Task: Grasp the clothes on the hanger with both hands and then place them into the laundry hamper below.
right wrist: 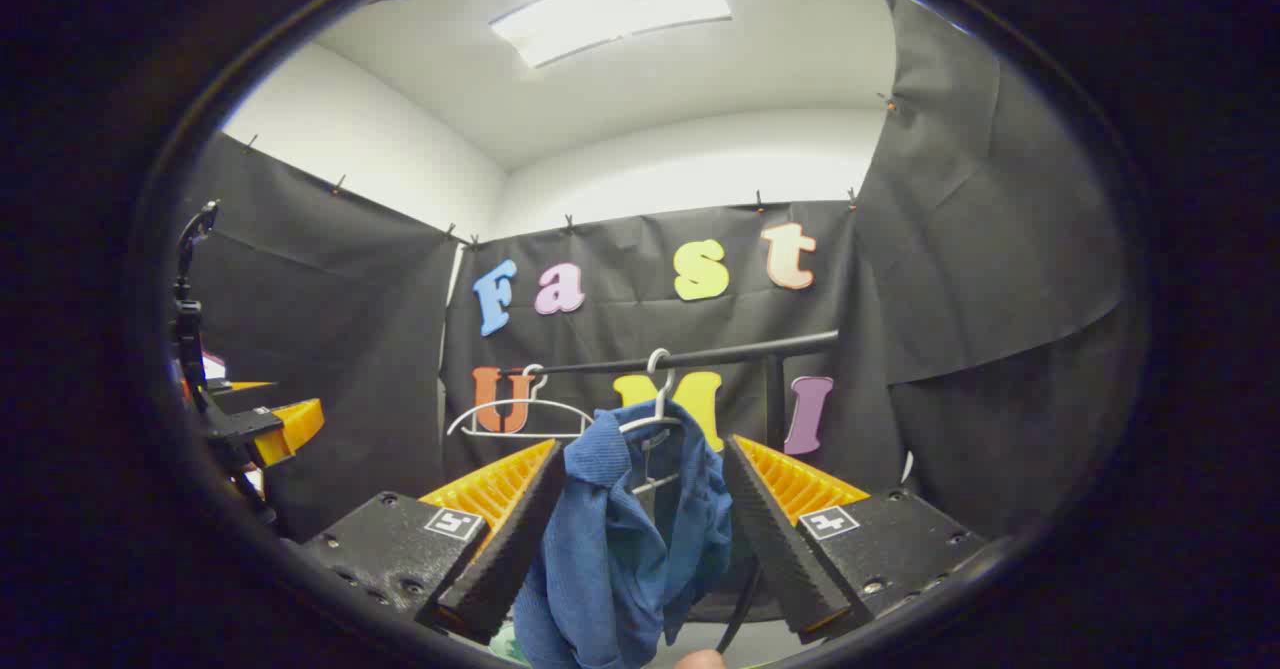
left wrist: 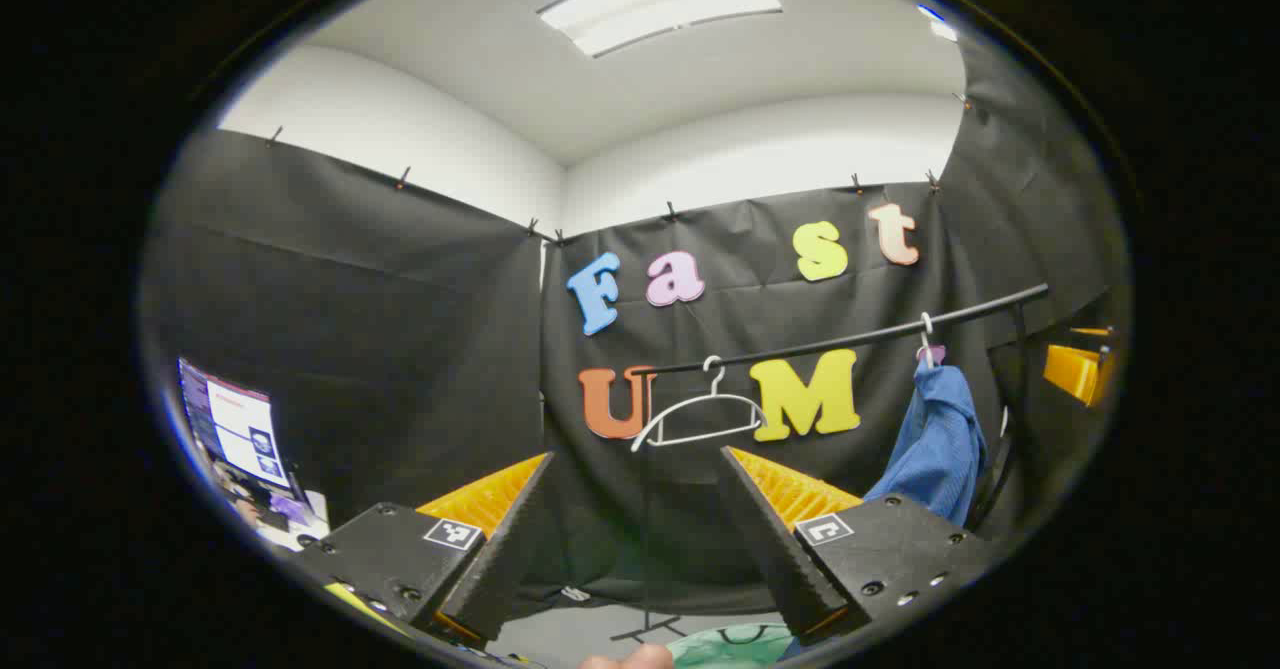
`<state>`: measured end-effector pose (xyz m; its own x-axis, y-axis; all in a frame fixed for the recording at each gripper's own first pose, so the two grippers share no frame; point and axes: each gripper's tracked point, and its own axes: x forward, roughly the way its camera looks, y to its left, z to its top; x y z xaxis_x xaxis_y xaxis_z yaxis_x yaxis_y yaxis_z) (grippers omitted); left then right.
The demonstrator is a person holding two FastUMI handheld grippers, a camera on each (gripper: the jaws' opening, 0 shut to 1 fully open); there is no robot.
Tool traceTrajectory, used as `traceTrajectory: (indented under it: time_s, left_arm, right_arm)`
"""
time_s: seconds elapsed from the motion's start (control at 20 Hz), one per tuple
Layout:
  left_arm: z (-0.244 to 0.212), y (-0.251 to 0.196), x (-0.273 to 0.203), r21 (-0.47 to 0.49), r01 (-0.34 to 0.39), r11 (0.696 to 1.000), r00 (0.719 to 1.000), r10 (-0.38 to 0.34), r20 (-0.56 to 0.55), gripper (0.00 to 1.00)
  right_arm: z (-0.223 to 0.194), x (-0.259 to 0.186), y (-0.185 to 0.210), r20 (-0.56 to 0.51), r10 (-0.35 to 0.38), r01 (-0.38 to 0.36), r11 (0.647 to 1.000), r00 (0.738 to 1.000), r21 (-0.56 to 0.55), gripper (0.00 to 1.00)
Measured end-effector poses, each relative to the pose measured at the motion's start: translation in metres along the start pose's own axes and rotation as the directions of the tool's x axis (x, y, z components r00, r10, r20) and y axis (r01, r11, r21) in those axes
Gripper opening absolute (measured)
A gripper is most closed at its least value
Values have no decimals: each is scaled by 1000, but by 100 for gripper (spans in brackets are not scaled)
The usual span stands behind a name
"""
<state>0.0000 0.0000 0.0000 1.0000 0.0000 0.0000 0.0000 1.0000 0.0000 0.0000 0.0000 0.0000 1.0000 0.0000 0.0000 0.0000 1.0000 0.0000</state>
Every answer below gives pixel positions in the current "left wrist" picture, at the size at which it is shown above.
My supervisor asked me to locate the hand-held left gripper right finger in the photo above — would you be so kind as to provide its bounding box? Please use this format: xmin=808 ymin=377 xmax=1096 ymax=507
xmin=716 ymin=445 xmax=993 ymax=645

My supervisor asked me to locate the black backdrop cloth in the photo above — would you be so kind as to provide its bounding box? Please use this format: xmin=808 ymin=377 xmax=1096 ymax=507
xmin=140 ymin=29 xmax=1131 ymax=615

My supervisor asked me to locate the blue knitted garment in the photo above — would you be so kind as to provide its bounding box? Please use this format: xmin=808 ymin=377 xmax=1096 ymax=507
xmin=865 ymin=361 xmax=989 ymax=528

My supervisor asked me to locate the black clothes rack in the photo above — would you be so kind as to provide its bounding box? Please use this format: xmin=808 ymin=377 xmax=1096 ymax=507
xmin=610 ymin=284 xmax=1051 ymax=645

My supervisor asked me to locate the printed poster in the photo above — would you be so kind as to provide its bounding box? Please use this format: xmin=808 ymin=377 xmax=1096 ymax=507
xmin=178 ymin=357 xmax=293 ymax=490

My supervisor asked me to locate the large ceiling light panel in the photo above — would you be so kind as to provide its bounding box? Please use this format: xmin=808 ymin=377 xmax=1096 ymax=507
xmin=537 ymin=0 xmax=783 ymax=58

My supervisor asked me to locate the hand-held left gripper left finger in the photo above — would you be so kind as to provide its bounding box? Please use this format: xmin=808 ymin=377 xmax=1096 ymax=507
xmin=293 ymin=451 xmax=557 ymax=650

